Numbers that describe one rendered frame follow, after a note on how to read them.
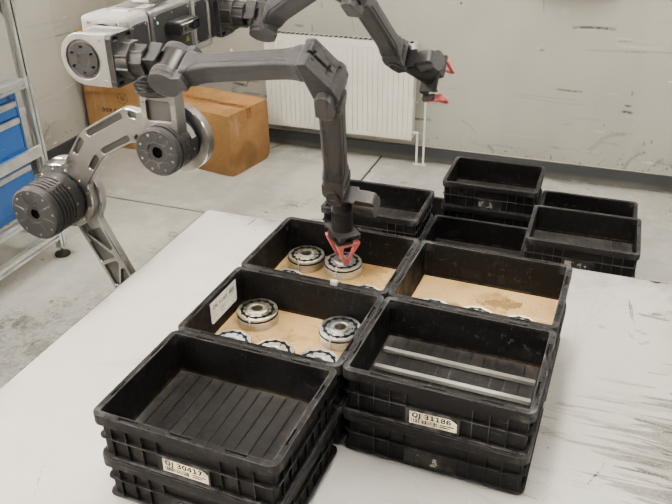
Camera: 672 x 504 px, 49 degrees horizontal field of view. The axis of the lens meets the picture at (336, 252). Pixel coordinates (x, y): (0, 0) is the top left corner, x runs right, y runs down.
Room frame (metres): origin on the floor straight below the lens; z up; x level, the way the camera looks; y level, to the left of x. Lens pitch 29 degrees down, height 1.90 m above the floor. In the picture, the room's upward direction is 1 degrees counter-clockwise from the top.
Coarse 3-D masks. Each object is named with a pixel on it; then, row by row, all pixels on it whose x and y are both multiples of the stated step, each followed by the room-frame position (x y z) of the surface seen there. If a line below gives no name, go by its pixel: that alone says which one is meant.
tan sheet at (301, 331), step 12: (288, 312) 1.58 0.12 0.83; (228, 324) 1.53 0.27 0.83; (276, 324) 1.53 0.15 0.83; (288, 324) 1.53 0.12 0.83; (300, 324) 1.53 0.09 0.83; (312, 324) 1.53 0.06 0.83; (252, 336) 1.48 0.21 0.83; (264, 336) 1.48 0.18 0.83; (276, 336) 1.48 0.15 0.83; (288, 336) 1.48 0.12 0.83; (300, 336) 1.48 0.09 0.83; (312, 336) 1.48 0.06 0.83; (300, 348) 1.43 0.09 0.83; (312, 348) 1.43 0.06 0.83; (324, 348) 1.43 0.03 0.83
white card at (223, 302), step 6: (234, 282) 1.60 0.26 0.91; (228, 288) 1.57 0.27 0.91; (234, 288) 1.59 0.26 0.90; (222, 294) 1.54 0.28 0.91; (228, 294) 1.57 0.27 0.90; (234, 294) 1.59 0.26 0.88; (216, 300) 1.51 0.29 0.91; (222, 300) 1.54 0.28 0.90; (228, 300) 1.56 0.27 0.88; (234, 300) 1.59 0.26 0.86; (210, 306) 1.49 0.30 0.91; (216, 306) 1.51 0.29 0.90; (222, 306) 1.54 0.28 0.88; (228, 306) 1.56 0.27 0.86; (210, 312) 1.49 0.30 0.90; (216, 312) 1.51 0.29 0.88; (222, 312) 1.53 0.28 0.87; (216, 318) 1.51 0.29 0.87
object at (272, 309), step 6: (252, 300) 1.59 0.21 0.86; (258, 300) 1.59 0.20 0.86; (264, 300) 1.59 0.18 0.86; (270, 300) 1.59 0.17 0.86; (240, 306) 1.56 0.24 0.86; (246, 306) 1.56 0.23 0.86; (270, 306) 1.56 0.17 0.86; (276, 306) 1.56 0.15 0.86; (240, 312) 1.54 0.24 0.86; (246, 312) 1.54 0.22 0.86; (270, 312) 1.54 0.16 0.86; (276, 312) 1.54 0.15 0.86; (246, 318) 1.51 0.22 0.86; (252, 318) 1.51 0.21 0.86; (258, 318) 1.51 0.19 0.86; (264, 318) 1.51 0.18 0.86; (270, 318) 1.51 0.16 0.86
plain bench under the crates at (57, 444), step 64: (192, 256) 2.10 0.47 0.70; (128, 320) 1.74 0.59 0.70; (576, 320) 1.71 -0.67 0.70; (640, 320) 1.71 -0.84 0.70; (64, 384) 1.47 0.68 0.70; (576, 384) 1.44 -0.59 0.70; (640, 384) 1.43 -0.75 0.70; (0, 448) 1.25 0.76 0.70; (64, 448) 1.24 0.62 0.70; (576, 448) 1.22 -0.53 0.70; (640, 448) 1.22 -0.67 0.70
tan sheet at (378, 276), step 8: (280, 264) 1.82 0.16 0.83; (368, 264) 1.82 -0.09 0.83; (312, 272) 1.78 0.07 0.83; (320, 272) 1.78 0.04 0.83; (368, 272) 1.77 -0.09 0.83; (376, 272) 1.77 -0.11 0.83; (384, 272) 1.77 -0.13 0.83; (392, 272) 1.77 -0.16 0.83; (344, 280) 1.73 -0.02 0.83; (352, 280) 1.73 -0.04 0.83; (360, 280) 1.73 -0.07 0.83; (368, 280) 1.73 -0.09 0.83; (376, 280) 1.73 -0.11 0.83; (384, 280) 1.73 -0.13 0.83
